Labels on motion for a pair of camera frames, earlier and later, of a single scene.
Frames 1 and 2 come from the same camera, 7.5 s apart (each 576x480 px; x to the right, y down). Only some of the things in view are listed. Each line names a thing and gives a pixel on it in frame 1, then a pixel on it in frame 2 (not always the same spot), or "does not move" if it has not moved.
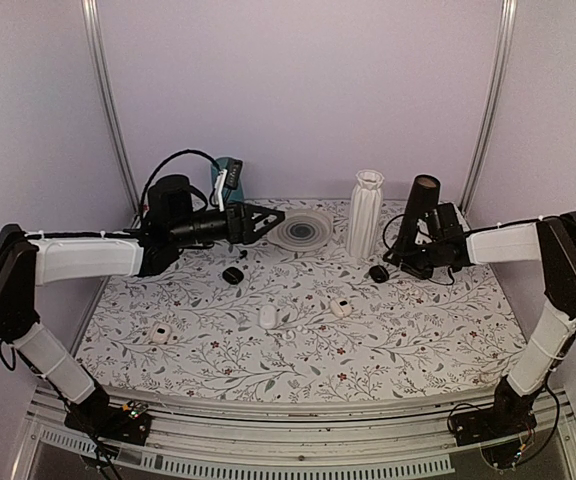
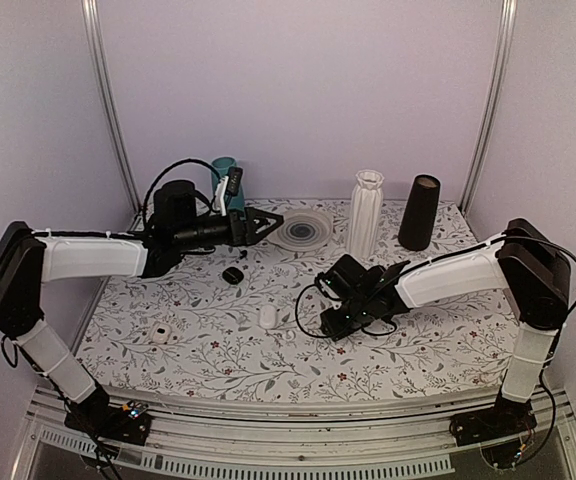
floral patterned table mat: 295,317 does not move
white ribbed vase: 364,214 does not move
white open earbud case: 160,333 does not move
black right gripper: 403,255 → 335,329
